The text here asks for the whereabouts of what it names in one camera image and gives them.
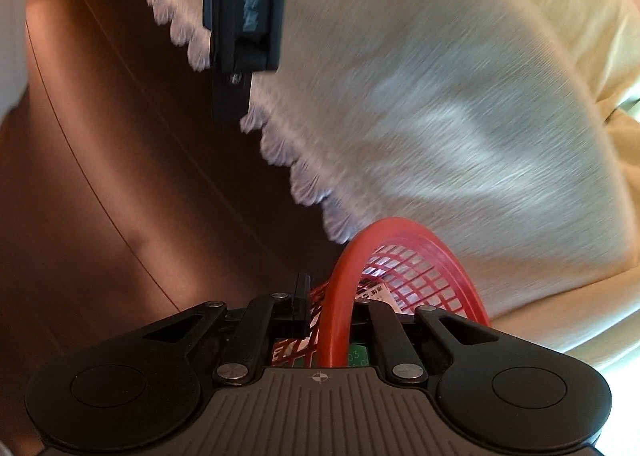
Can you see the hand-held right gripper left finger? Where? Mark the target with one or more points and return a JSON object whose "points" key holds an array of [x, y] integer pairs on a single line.
{"points": [[250, 336]]}

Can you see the long white ointment box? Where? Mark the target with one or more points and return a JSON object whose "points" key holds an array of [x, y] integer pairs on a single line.
{"points": [[377, 298]]}

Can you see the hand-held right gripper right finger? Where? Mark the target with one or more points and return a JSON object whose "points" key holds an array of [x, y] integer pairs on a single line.
{"points": [[387, 336]]}

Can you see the green medicine box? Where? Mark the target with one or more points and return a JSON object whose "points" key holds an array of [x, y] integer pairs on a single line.
{"points": [[359, 355]]}

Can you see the yellow blanket covered sofa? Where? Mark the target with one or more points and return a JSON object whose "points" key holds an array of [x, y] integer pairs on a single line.
{"points": [[425, 85]]}

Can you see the red plastic mesh basket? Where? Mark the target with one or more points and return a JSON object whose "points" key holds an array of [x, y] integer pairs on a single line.
{"points": [[340, 276]]}

